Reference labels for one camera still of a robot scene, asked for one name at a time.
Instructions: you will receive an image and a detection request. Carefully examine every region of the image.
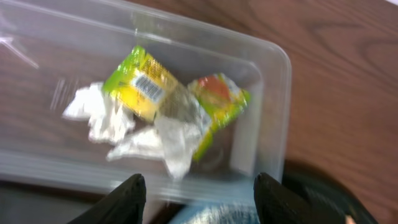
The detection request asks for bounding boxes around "clear plastic waste bin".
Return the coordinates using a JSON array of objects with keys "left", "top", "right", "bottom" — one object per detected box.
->
[{"left": 1, "top": 1, "right": 291, "bottom": 204}]

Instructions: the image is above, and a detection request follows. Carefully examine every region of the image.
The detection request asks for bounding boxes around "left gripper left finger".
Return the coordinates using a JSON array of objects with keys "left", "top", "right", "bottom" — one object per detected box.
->
[{"left": 68, "top": 174, "right": 146, "bottom": 224}]

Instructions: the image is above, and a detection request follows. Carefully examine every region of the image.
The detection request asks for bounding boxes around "round black serving tray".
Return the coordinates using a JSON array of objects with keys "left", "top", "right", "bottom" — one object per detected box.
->
[{"left": 282, "top": 160, "right": 377, "bottom": 224}]

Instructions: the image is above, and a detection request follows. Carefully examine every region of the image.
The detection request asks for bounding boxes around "yellow green snack wrapper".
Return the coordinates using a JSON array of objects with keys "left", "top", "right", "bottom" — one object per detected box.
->
[{"left": 103, "top": 45, "right": 251, "bottom": 161}]

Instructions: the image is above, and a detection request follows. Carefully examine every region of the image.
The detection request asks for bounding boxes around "white tissue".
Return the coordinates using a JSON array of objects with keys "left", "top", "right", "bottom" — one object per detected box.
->
[{"left": 62, "top": 82, "right": 202, "bottom": 179}]

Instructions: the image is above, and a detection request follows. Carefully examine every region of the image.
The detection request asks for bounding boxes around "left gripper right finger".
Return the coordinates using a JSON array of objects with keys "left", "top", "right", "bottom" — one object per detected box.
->
[{"left": 253, "top": 172, "right": 345, "bottom": 224}]

